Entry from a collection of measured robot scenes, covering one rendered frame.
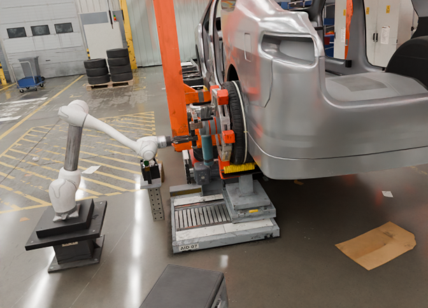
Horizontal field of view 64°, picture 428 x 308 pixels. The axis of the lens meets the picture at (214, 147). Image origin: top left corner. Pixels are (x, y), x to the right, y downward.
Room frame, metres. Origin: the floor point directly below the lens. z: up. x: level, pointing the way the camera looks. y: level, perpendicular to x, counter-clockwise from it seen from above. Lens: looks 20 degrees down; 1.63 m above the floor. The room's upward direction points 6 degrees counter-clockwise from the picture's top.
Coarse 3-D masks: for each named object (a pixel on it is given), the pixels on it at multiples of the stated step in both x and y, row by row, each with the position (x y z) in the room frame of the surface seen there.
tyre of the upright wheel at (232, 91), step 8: (224, 88) 2.62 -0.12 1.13; (232, 88) 2.50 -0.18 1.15; (240, 88) 2.50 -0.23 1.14; (232, 96) 2.42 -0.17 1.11; (232, 104) 2.37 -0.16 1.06; (240, 104) 2.37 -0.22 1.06; (232, 112) 2.35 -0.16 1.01; (240, 112) 2.35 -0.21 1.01; (232, 120) 2.35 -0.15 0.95; (240, 120) 2.32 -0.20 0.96; (240, 128) 2.30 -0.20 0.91; (240, 136) 2.30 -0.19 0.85; (240, 144) 2.30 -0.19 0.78; (240, 152) 2.33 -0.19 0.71; (248, 152) 2.35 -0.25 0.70; (232, 160) 2.49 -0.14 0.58; (240, 160) 2.39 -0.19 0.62; (248, 160) 2.41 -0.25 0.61
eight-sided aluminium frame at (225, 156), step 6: (216, 90) 2.69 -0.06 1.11; (216, 96) 2.49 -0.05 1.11; (228, 114) 2.38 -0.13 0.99; (222, 120) 2.35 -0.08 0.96; (228, 120) 2.35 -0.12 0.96; (222, 126) 2.35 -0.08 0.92; (228, 126) 2.35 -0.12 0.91; (216, 138) 2.78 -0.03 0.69; (222, 138) 2.36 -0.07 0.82; (222, 144) 2.37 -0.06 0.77; (228, 144) 2.36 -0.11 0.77; (222, 150) 2.42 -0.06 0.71; (228, 150) 2.36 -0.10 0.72; (222, 156) 2.45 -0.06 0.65; (228, 156) 2.44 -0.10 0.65
